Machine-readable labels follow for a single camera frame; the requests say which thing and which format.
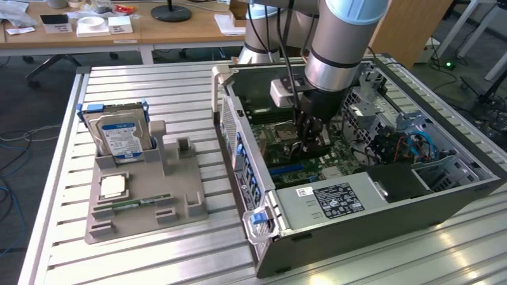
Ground small white box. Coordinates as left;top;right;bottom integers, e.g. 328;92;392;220
106;16;133;35

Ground hard disk in blue caddy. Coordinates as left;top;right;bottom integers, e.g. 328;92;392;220
75;99;155;164

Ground white paper stack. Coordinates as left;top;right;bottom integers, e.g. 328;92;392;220
213;13;246;36

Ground grey parts rack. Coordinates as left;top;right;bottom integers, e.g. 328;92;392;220
82;120;209;246

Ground black round lamp base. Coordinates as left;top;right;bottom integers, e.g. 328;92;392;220
149;0;192;22

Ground black office chair base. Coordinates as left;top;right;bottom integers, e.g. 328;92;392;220
22;52;119;88

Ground flat white box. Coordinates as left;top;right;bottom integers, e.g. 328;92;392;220
74;22;111;38

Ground CPU socket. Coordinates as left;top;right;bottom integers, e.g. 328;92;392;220
268;121;297;143

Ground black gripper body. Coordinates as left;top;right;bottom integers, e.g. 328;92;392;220
298;87;345;123

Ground clear plastic bag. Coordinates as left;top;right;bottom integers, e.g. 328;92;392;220
0;1;38;27

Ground green expansion card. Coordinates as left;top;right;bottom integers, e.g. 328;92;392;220
262;136;332;163

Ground black and red wire bundle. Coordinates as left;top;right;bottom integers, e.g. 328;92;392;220
370;133;412;164

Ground open dark PC case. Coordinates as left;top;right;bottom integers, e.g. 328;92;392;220
210;52;500;279

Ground perforated metal drive cage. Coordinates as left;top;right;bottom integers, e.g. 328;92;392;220
341;87;396;140

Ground wooden desk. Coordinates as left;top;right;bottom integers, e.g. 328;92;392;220
0;0;357;57

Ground silver CPU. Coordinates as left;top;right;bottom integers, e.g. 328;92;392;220
98;175;127;198

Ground green RAM stick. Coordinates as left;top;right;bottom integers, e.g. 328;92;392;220
110;194;172;210

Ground grey power supply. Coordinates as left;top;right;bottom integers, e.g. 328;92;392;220
274;173;390;231

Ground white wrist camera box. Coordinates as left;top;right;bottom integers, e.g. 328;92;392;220
268;77;306;107

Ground metal disk bay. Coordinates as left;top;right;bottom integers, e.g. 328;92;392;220
410;154;482;194

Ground white electrical box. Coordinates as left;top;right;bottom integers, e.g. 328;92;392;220
418;37;442;65

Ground blue disk wire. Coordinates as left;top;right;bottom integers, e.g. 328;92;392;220
406;130;438;163

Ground green motherboard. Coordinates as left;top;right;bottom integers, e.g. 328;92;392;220
242;103;368;189

